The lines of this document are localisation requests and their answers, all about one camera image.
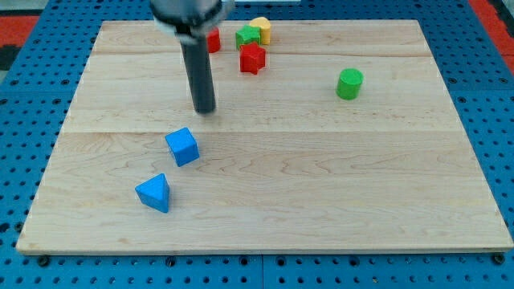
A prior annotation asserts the yellow heart block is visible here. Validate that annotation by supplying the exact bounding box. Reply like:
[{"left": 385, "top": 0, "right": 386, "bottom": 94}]
[{"left": 249, "top": 17, "right": 271, "bottom": 45}]

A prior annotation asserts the blue triangle block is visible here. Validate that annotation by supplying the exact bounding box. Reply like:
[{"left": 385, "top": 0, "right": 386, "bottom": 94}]
[{"left": 135, "top": 173, "right": 169, "bottom": 213}]

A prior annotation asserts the blue cube block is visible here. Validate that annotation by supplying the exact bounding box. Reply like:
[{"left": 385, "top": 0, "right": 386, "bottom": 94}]
[{"left": 165, "top": 127, "right": 199, "bottom": 167}]

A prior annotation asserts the light wooden board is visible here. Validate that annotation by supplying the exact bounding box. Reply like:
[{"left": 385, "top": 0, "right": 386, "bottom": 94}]
[{"left": 17, "top": 20, "right": 513, "bottom": 255}]

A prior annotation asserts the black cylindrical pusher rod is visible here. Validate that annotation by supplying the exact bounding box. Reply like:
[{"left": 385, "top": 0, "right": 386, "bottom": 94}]
[{"left": 181, "top": 36, "right": 216, "bottom": 114}]

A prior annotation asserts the green star block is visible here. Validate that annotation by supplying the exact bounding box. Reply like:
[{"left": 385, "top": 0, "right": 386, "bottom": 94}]
[{"left": 235, "top": 25, "right": 261, "bottom": 50}]

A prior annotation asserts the red block behind rod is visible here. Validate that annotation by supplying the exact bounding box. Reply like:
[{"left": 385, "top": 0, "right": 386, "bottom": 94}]
[{"left": 206, "top": 27, "right": 222, "bottom": 54}]

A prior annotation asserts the red star block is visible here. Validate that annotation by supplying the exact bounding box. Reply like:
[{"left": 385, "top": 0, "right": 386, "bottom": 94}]
[{"left": 239, "top": 42, "right": 266, "bottom": 75}]

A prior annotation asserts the green cylinder block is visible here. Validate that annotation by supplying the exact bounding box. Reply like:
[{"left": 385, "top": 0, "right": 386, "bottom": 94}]
[{"left": 336, "top": 68, "right": 364, "bottom": 100}]

